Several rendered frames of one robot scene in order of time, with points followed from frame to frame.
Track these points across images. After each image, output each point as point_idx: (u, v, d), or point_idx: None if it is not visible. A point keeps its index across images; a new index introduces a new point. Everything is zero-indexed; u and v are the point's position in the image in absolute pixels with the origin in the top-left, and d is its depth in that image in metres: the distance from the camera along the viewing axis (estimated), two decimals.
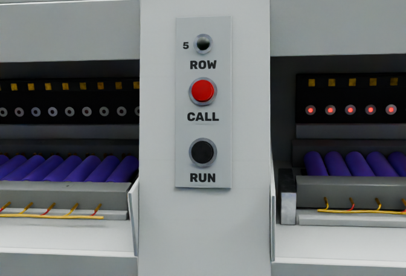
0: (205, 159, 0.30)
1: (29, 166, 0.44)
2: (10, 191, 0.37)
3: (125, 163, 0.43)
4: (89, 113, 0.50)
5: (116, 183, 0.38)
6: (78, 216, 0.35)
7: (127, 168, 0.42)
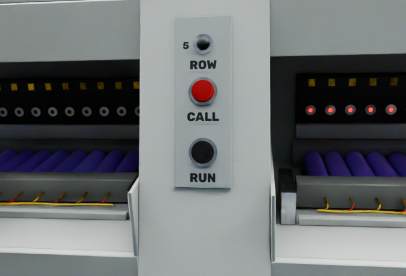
0: (205, 159, 0.30)
1: (36, 160, 0.45)
2: (23, 180, 0.39)
3: (129, 157, 0.45)
4: (89, 113, 0.50)
5: (124, 173, 0.40)
6: (89, 203, 0.37)
7: (131, 162, 0.44)
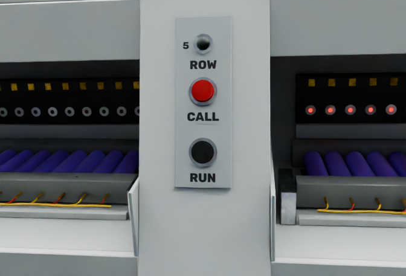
0: (205, 159, 0.30)
1: (36, 160, 0.45)
2: (22, 181, 0.39)
3: (129, 157, 0.45)
4: (89, 113, 0.50)
5: (123, 174, 0.40)
6: (87, 205, 0.37)
7: (131, 162, 0.44)
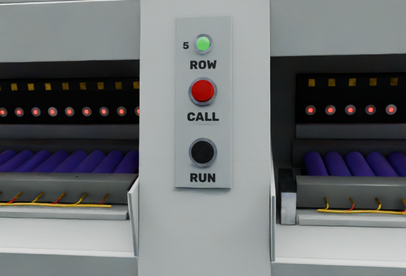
0: (205, 159, 0.30)
1: (36, 160, 0.45)
2: (22, 181, 0.39)
3: (129, 157, 0.45)
4: (89, 113, 0.50)
5: (123, 174, 0.40)
6: (87, 205, 0.37)
7: (131, 162, 0.44)
